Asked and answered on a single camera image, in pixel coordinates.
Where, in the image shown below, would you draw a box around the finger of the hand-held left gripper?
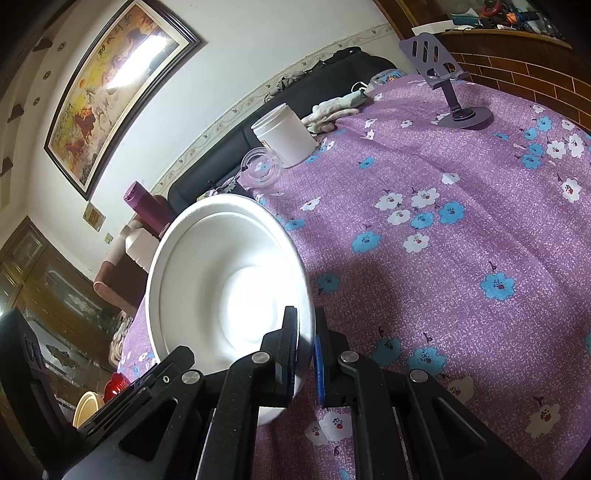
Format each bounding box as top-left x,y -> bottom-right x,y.
0,308 -> 77,462
76,345 -> 197,435

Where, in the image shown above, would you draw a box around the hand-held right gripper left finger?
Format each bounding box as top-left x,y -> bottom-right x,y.
60,305 -> 298,480

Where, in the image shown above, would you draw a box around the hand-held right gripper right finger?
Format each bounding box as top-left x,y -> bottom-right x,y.
313,310 -> 541,480

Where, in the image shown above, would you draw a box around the red plate with gold lettering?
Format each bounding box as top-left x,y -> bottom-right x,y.
104,373 -> 130,402

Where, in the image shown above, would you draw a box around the cream plastic bowl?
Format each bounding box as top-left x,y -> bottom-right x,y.
74,391 -> 105,428

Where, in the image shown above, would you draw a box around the white foam bowl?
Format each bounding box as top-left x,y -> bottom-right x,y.
144,194 -> 317,428

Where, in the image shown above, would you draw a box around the wooden glass cabinet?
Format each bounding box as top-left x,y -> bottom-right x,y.
0,217 -> 121,416

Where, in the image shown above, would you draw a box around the brown upholstered chair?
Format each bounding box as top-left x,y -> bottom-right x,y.
93,194 -> 171,319

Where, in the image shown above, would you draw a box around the white plastic bottle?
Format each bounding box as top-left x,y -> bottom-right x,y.
117,228 -> 160,273

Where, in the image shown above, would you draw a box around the purple thermos flask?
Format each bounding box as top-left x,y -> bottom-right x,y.
123,181 -> 174,236

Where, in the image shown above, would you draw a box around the black electronic gadget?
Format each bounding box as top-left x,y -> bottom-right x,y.
203,180 -> 254,201

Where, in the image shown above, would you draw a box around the clear round plastic container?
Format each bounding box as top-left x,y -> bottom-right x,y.
241,148 -> 283,189

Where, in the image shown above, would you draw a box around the black leather sofa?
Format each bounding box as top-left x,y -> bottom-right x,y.
167,48 -> 398,208

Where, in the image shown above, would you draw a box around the white plastic jar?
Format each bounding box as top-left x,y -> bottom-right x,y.
252,104 -> 317,169

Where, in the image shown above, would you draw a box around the white work gloves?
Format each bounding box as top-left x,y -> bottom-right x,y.
302,90 -> 370,134

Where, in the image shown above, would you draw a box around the framed horse painting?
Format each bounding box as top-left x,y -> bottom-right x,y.
44,0 -> 206,200

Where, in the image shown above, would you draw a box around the clear container with cartoon print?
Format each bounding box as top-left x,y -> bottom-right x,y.
369,68 -> 402,90

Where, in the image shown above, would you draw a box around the dark clothing on sofa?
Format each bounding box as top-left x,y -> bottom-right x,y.
265,46 -> 363,100

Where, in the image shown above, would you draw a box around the purple phone stand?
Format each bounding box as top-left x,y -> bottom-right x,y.
399,33 -> 494,131

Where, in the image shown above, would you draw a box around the wooden sideboard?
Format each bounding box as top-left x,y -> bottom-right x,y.
374,0 -> 591,134

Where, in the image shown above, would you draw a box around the pile of tools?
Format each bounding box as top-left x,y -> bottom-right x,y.
416,0 -> 573,35

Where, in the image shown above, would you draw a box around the yellow wall sign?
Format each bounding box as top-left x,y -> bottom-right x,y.
83,203 -> 105,232

